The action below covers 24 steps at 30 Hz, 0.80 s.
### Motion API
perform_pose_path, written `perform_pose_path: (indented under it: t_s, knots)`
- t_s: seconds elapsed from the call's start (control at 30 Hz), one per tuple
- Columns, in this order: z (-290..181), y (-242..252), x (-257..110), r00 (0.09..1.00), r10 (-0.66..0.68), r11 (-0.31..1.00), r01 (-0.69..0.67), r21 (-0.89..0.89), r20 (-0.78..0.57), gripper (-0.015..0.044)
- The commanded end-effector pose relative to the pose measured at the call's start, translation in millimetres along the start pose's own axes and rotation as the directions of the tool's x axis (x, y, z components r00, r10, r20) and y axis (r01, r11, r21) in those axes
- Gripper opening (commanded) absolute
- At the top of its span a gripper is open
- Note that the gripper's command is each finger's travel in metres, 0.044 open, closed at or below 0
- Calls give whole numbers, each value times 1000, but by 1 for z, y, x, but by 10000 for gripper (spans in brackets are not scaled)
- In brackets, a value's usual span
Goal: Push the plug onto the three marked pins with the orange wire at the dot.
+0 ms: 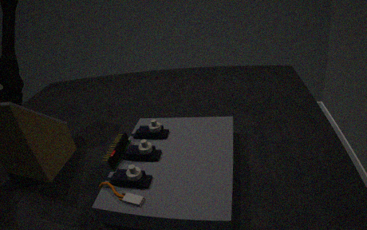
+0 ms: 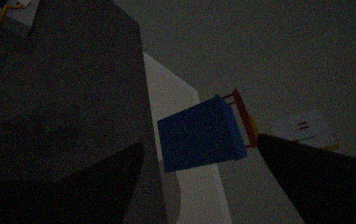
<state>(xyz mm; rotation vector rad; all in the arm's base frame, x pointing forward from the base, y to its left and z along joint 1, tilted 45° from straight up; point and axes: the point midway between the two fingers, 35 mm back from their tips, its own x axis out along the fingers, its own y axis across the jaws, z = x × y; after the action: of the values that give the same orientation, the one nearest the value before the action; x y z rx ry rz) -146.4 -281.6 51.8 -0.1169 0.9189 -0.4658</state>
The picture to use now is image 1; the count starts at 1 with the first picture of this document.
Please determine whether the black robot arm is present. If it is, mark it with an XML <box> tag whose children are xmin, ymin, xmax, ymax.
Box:
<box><xmin>0</xmin><ymin>0</ymin><xmax>24</xmax><ymax>106</ymax></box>

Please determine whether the black pin header strip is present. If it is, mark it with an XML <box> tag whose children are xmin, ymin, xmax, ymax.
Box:
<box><xmin>108</xmin><ymin>133</ymin><xmax>131</xmax><ymax>172</ymax></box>

